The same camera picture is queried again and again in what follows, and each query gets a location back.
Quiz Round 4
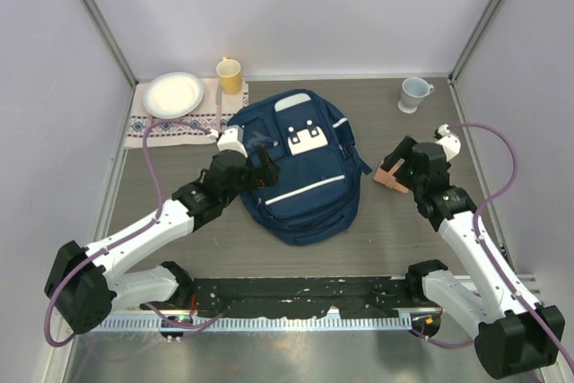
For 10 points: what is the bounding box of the pink handled fork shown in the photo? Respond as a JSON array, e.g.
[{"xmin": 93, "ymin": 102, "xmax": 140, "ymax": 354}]
[{"xmin": 143, "ymin": 115, "xmax": 154, "ymax": 136}]

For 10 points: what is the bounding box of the aluminium frame rail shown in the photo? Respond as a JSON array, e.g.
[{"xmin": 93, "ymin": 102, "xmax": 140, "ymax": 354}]
[{"xmin": 57, "ymin": 274, "xmax": 546, "ymax": 315}]

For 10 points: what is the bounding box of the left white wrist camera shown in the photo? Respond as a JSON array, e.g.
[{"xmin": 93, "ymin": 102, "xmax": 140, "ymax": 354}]
[{"xmin": 207, "ymin": 125, "xmax": 248, "ymax": 157}]

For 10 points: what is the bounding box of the pink handled table knife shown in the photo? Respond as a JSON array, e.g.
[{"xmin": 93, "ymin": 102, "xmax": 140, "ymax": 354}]
[{"xmin": 215, "ymin": 82, "xmax": 222, "ymax": 132}]

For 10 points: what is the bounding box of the white paper plate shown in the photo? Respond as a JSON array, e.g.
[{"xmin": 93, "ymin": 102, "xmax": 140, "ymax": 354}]
[{"xmin": 142, "ymin": 72, "xmax": 204, "ymax": 119}]

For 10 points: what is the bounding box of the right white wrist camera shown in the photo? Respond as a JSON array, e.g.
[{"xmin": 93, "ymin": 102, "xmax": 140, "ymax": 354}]
[{"xmin": 434, "ymin": 124, "xmax": 461, "ymax": 162}]

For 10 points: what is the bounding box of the navy blue student backpack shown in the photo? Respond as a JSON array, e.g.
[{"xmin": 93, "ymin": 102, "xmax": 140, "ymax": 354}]
[{"xmin": 228, "ymin": 89, "xmax": 371, "ymax": 247}]

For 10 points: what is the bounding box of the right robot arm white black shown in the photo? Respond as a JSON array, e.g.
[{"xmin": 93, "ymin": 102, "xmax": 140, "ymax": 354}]
[{"xmin": 380, "ymin": 133, "xmax": 565, "ymax": 379}]

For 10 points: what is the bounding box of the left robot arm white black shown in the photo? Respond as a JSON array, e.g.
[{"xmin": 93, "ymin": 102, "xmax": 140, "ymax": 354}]
[{"xmin": 44, "ymin": 146, "xmax": 280, "ymax": 335}]

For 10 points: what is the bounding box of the white slotted cable duct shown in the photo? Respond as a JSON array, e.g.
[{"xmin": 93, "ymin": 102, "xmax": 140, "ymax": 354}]
[{"xmin": 94, "ymin": 311, "xmax": 412, "ymax": 332}]

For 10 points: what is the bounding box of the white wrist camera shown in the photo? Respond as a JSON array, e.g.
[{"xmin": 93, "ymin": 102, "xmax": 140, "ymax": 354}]
[
  {"xmin": 434, "ymin": 124, "xmax": 461, "ymax": 162},
  {"xmin": 207, "ymin": 125, "xmax": 248, "ymax": 157}
]

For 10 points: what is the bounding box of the light blue footed cup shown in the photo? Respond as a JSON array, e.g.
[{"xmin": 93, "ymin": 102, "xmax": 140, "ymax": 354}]
[{"xmin": 397, "ymin": 77, "xmax": 435, "ymax": 114}]

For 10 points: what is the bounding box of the patterned cloth placemat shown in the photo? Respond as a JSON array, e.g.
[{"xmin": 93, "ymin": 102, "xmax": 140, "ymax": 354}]
[{"xmin": 124, "ymin": 78, "xmax": 249, "ymax": 149}]

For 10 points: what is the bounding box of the yellow mug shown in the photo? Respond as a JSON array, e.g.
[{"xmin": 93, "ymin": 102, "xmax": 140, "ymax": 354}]
[{"xmin": 216, "ymin": 57, "xmax": 243, "ymax": 95}]

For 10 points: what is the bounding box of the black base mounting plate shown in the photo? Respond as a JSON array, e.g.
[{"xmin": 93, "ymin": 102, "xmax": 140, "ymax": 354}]
[{"xmin": 139, "ymin": 275, "xmax": 459, "ymax": 319}]

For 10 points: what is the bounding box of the tan leather wallet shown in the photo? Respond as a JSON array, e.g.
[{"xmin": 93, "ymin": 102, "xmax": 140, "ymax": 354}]
[{"xmin": 373, "ymin": 161, "xmax": 409, "ymax": 194}]

